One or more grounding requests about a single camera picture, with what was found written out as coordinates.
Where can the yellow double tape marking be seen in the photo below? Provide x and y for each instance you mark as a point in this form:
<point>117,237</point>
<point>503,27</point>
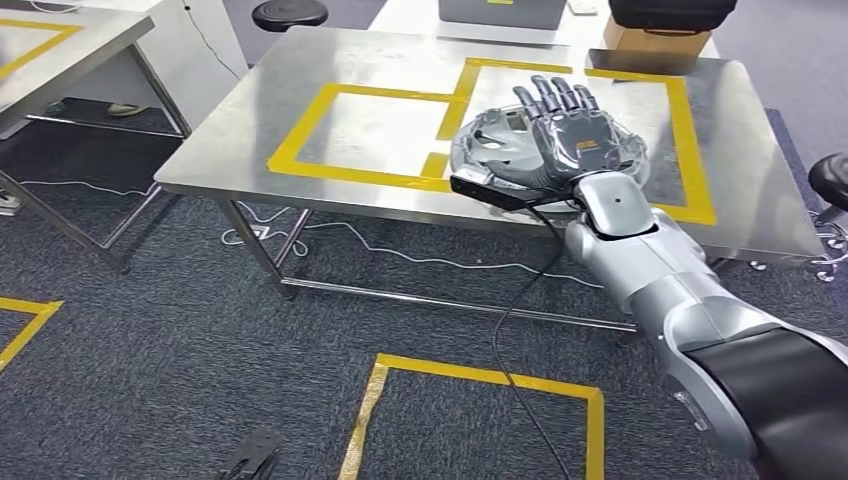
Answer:
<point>358,173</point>

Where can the chrome chair base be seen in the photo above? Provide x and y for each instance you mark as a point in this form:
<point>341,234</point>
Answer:
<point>831,255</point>

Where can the steel workbench table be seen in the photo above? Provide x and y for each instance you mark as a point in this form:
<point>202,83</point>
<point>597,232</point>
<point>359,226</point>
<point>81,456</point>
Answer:
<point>371,60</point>

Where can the black bag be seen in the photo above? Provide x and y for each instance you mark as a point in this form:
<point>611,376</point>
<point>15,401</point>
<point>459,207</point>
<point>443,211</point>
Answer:
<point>672,13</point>

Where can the white cabinet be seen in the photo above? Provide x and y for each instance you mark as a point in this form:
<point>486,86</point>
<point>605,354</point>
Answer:
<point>199,60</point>

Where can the white table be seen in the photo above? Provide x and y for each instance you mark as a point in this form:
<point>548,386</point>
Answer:
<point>411,20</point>

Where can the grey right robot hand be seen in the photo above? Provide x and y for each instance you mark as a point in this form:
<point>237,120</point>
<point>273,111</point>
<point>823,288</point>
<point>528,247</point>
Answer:
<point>570,139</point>

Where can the black round stool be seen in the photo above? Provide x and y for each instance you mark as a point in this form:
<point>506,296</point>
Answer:
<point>289,13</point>
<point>831,179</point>

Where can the grey laptop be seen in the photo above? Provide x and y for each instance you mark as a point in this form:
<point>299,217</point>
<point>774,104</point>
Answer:
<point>503,13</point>

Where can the yellow floor tape square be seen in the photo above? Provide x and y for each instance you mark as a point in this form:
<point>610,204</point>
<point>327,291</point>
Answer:
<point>490,379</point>
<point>30,308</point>

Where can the cardboard box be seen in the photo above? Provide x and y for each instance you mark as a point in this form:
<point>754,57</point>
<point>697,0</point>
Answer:
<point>656,41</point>

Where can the silver wheel hubcap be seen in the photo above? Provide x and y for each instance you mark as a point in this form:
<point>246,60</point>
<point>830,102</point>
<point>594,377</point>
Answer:
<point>490,146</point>

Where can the person's shoe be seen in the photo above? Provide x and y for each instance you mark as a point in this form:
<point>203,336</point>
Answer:
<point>126,109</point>

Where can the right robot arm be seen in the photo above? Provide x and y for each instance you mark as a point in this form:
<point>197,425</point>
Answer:
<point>696,298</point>

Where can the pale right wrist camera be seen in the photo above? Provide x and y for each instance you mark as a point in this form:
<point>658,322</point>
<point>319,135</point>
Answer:
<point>474,175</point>

